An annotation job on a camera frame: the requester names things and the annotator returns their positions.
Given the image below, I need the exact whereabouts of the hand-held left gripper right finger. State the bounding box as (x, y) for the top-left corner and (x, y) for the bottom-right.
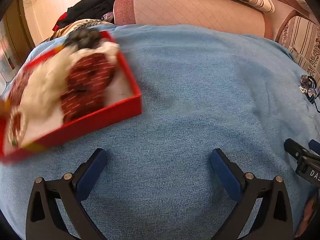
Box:
(209, 148), (294, 240)

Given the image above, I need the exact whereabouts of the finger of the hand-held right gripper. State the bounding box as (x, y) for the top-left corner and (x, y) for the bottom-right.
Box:
(309, 139), (320, 157)
(284, 138), (313, 162)

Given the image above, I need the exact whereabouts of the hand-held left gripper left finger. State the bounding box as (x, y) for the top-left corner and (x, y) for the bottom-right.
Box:
(26, 148), (108, 240)

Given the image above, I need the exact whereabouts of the red cardboard box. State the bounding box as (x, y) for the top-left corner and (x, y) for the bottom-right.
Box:
(0, 30), (143, 165)

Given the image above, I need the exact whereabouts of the white scrunchie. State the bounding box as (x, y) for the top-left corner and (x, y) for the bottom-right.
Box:
(19, 42), (120, 145)

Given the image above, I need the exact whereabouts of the blue blanket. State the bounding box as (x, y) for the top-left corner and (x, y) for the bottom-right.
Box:
(0, 24), (320, 240)

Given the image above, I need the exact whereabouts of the dark red patterned scrunchie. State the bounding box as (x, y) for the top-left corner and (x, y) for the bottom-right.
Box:
(60, 52), (117, 122)

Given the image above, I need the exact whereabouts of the striped floral cushion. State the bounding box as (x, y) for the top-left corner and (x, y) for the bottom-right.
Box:
(279, 15), (320, 85)

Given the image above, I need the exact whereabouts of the grey black scrunchie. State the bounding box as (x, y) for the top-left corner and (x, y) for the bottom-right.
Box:
(64, 29), (103, 49)

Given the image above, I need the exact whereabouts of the golden patterned cloth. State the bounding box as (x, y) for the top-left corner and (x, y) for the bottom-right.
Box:
(50, 19), (115, 40)

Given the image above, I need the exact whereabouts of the wooden door with glass pane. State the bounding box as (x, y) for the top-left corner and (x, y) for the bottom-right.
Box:
(0, 0), (35, 98)

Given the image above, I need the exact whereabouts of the red cloth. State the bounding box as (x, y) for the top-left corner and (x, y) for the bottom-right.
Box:
(52, 12), (68, 32)

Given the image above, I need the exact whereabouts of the purple patterned cloth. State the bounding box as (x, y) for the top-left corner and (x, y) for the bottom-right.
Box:
(101, 12), (115, 23)

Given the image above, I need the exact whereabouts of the black clothing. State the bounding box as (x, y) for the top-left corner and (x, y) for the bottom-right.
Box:
(66, 0), (123, 22)

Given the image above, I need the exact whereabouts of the blue striped hair tie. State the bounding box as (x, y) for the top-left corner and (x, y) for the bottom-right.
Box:
(299, 84), (318, 104)

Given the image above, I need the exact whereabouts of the rhinestone hair tie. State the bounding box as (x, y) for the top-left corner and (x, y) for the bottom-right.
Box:
(300, 74), (317, 87)

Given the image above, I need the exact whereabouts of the pearl bracelet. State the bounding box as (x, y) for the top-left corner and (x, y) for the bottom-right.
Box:
(6, 105), (29, 147)

